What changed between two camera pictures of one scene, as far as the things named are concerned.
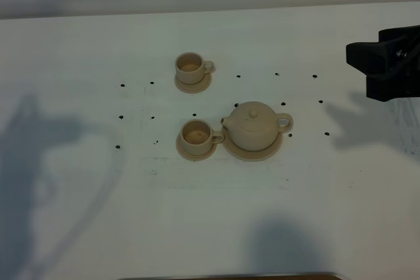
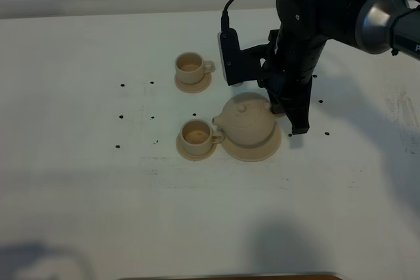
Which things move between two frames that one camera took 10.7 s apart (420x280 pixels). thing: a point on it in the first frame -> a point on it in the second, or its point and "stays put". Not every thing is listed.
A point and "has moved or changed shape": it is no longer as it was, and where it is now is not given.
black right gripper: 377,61 -> 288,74
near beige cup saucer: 189,157 stays put
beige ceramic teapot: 256,125 has moved or changed shape
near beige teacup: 198,138 stays put
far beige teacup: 191,67 stays put
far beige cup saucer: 197,88 stays put
